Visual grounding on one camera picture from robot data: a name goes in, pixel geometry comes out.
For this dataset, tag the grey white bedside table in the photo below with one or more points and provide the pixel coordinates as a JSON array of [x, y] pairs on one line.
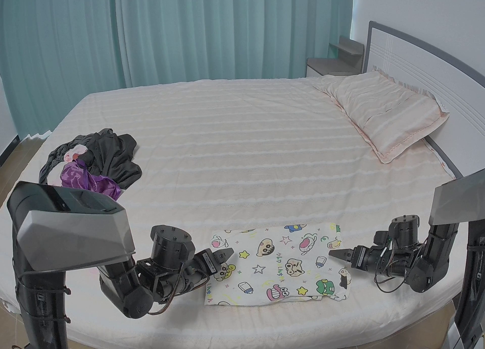
[[327, 65]]

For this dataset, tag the blue-green curtain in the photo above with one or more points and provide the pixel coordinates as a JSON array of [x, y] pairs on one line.
[[170, 18]]

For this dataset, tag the bed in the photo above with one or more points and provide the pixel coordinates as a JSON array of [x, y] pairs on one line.
[[246, 158]]

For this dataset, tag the white printed pyjama top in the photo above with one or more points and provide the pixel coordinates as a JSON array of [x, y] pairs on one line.
[[280, 264]]

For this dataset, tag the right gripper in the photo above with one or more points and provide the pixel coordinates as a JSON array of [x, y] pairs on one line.
[[365, 258]]

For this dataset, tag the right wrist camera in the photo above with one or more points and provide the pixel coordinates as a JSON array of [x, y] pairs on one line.
[[381, 238]]

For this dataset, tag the pale pink pillow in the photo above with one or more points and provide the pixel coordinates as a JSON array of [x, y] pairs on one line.
[[386, 112]]

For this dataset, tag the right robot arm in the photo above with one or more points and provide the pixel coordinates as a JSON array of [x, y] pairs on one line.
[[451, 203]]

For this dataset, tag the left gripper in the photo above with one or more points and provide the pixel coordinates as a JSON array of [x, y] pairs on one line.
[[206, 264]]

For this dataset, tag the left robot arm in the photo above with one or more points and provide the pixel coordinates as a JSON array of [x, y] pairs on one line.
[[75, 226]]

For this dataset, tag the pile of clothes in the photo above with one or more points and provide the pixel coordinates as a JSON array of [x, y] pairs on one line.
[[113, 158]]

